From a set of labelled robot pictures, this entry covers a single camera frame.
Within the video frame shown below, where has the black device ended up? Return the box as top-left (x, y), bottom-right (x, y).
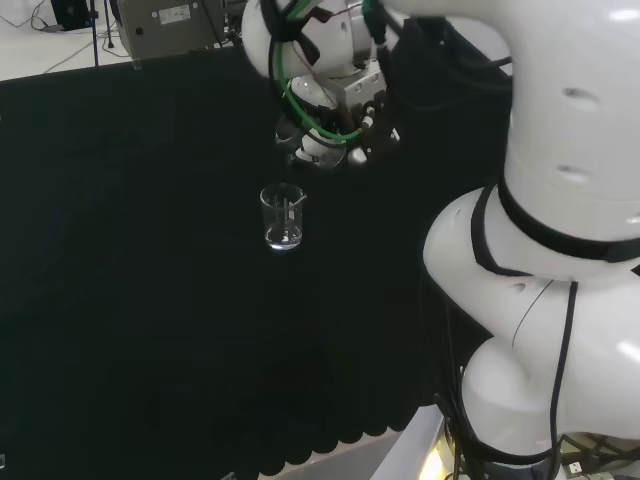
top-left (50, 0), bottom-right (92, 30)

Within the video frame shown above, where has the black bench cloth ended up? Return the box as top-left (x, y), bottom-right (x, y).
top-left (0, 43), bottom-right (514, 477)

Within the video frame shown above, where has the blue tripod leg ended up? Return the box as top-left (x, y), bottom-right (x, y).
top-left (90, 0), bottom-right (100, 67)

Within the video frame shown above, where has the clear glass beaker with markings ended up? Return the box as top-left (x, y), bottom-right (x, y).
top-left (258, 183), bottom-right (308, 253)

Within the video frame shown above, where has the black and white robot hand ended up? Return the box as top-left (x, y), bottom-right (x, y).
top-left (275, 59), bottom-right (402, 172)

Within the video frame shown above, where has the black tripod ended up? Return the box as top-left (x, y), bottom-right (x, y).
top-left (102, 0), bottom-right (118, 52)

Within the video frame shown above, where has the green cable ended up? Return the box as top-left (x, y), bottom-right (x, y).
top-left (267, 0), bottom-right (387, 147)

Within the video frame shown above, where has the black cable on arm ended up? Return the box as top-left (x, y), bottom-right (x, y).
top-left (544, 280), bottom-right (580, 459)

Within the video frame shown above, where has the pale board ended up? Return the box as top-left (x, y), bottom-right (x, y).
top-left (372, 410), bottom-right (459, 480)

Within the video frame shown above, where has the grey floor cable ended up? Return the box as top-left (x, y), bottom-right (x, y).
top-left (0, 4), bottom-right (96, 76)

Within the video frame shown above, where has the grey metal box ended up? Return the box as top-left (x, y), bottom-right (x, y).
top-left (110, 0), bottom-right (242, 59)

